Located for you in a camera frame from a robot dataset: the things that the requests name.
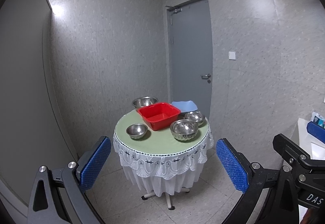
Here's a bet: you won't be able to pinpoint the small steel bowl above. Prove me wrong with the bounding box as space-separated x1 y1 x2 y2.
184 111 206 126
126 123 148 140

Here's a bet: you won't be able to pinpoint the light blue plastic plate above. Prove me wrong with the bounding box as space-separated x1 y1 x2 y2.
171 100 198 113

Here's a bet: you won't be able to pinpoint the white side cabinet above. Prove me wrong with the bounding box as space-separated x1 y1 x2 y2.
291 118 325 160

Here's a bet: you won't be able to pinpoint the round table white legs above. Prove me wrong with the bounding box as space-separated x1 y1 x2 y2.
141 188 190 210

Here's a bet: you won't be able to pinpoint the green tablecloth white lace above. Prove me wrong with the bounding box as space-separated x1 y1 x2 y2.
113 110 214 197

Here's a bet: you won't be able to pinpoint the red square plastic basin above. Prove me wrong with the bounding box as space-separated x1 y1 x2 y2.
137 102 181 131

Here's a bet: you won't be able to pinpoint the grey door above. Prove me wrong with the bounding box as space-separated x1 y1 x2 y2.
167 0 213 117

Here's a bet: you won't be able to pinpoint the large steel bowl back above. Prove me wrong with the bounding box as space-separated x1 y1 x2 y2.
132 96 158 109

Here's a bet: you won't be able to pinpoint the door closer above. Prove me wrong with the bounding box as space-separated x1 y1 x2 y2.
165 5 182 14

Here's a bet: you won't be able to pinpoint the metal door handle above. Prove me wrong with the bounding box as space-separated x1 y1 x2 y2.
201 74 211 80

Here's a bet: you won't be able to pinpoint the white wall switch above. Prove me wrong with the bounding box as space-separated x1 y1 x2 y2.
229 51 236 61

